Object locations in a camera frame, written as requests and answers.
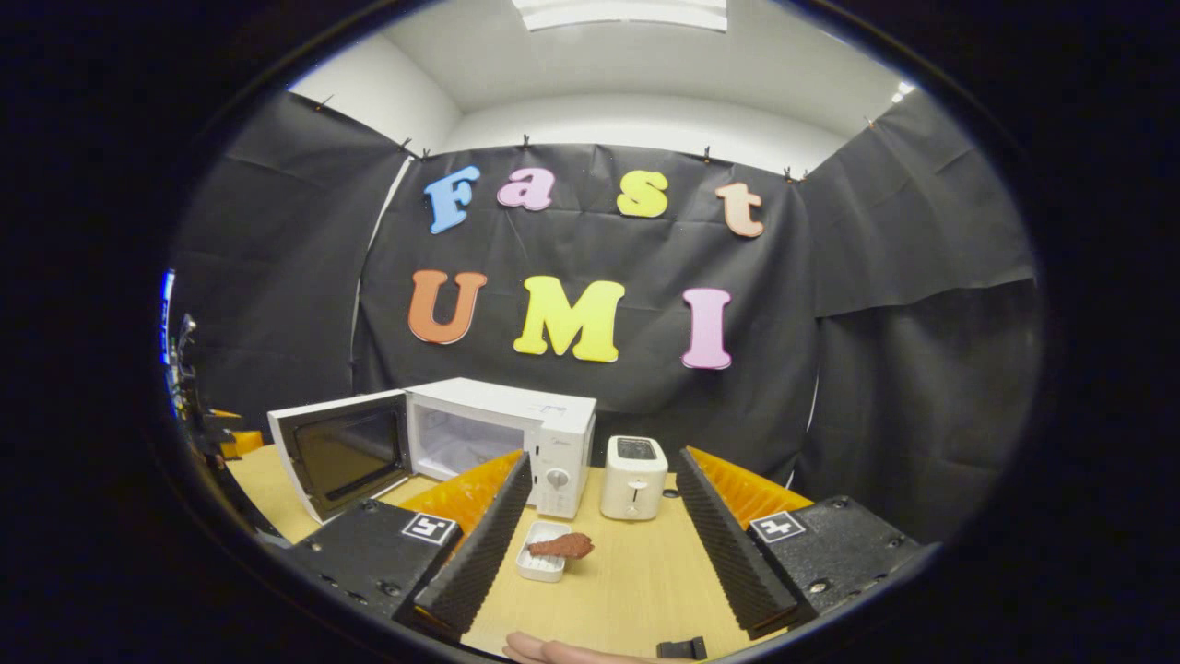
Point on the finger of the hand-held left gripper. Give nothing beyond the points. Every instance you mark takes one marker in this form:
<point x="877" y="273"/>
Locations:
<point x="245" y="444"/>

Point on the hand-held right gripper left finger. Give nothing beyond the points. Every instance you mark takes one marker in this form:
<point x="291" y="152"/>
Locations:
<point x="487" y="546"/>

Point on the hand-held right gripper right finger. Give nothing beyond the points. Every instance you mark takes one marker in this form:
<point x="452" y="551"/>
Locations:
<point x="728" y="546"/>

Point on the brown meat piece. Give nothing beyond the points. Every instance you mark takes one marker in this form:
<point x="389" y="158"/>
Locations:
<point x="564" y="546"/>

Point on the white microwave oven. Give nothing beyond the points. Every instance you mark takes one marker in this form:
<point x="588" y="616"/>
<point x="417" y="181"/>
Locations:
<point x="564" y="433"/>

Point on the small white ribbed tray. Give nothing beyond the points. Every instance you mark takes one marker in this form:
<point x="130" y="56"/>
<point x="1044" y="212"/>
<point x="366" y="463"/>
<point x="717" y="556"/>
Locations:
<point x="539" y="568"/>

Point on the white toaster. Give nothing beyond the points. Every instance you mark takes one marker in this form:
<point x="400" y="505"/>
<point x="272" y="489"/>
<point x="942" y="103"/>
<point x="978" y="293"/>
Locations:
<point x="632" y="489"/>

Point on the black backdrop cloth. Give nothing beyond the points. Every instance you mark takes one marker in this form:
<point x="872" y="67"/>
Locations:
<point x="572" y="249"/>

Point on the small ceiling light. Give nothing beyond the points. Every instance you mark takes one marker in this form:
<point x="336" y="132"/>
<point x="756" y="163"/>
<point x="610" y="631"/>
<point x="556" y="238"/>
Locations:
<point x="902" y="91"/>

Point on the large ceiling light panel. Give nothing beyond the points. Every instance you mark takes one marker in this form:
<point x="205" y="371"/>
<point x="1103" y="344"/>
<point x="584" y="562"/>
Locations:
<point x="622" y="11"/>

